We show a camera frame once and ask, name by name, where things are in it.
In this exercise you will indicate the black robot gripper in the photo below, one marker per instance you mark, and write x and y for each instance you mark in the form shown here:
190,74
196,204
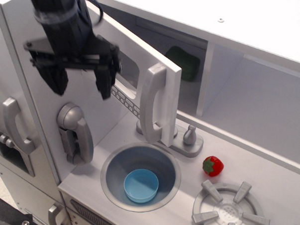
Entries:
71,43

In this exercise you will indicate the white microwave door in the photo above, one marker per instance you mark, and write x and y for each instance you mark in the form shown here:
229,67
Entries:
157,93

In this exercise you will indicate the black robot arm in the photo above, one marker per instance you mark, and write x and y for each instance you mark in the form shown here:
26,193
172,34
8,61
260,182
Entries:
66,5

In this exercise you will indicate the grey toy telephone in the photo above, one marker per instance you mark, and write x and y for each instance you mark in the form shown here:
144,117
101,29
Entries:
75,135

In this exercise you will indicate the round grey sink basin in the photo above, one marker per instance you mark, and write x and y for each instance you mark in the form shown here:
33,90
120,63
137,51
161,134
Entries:
140,156

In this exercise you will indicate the green toy bell pepper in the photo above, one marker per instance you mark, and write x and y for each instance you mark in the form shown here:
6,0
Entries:
189,63

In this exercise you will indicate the blue plastic bowl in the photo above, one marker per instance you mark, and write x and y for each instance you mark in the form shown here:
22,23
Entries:
141,185

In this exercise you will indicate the grey toy faucet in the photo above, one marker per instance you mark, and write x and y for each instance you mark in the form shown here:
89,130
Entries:
187,141

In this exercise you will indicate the white toy kitchen cabinet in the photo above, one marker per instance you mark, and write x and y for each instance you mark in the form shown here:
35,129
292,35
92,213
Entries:
244,102

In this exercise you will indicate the red toy strawberry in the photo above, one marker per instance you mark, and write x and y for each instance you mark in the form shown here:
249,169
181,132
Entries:
212,166

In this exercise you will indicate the grey oven door handle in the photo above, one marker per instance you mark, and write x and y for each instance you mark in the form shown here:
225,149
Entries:
52,214

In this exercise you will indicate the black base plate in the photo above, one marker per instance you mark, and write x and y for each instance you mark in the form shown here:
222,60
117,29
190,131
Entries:
11,216

